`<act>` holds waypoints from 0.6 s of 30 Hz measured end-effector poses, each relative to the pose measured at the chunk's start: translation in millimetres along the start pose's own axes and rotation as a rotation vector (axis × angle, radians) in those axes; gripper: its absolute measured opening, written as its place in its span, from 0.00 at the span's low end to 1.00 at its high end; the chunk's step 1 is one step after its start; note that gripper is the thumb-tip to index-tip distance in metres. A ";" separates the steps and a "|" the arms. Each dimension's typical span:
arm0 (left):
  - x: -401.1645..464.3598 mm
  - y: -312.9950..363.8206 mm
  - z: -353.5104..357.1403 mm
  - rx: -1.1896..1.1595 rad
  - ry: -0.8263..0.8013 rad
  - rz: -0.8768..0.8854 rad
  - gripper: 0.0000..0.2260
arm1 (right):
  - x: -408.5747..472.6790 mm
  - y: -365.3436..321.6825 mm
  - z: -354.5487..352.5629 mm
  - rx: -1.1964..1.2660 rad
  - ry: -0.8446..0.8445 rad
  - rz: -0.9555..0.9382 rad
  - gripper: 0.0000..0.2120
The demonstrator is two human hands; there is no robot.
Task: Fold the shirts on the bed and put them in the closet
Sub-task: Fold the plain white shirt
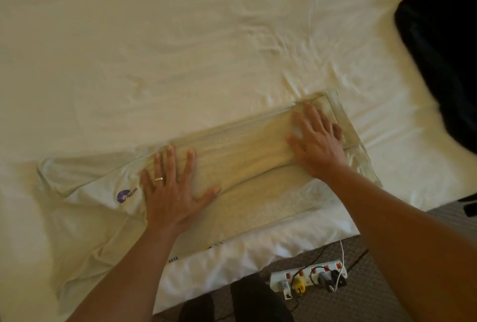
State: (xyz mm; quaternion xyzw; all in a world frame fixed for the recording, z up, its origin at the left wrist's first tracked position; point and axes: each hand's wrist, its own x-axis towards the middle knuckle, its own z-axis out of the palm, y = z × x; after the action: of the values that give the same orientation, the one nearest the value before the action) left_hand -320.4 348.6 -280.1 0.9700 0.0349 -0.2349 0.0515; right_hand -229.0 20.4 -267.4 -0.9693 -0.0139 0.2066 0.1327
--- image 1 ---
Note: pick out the person's right hand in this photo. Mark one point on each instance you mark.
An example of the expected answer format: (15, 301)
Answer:
(317, 143)

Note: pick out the person's left hand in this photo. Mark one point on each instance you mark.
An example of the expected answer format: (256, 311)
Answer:
(171, 195)

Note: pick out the white printed t-shirt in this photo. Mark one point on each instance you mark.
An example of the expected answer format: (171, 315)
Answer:
(223, 161)

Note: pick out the black t-shirt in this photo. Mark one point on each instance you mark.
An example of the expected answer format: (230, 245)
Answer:
(443, 42)

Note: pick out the person's right forearm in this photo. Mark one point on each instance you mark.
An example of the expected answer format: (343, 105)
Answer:
(410, 243)

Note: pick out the person's left forearm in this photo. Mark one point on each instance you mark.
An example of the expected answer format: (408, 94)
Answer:
(123, 281)

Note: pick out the person's left leg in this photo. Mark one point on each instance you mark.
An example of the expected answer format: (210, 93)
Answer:
(197, 309)

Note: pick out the person's leg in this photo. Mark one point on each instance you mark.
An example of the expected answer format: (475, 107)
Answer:
(197, 309)
(257, 301)

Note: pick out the person's right leg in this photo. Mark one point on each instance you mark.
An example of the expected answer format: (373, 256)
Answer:
(257, 301)

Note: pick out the white power strip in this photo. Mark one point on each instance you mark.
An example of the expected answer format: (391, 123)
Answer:
(309, 277)

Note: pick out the white bed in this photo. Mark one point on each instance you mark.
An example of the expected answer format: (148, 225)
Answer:
(149, 35)

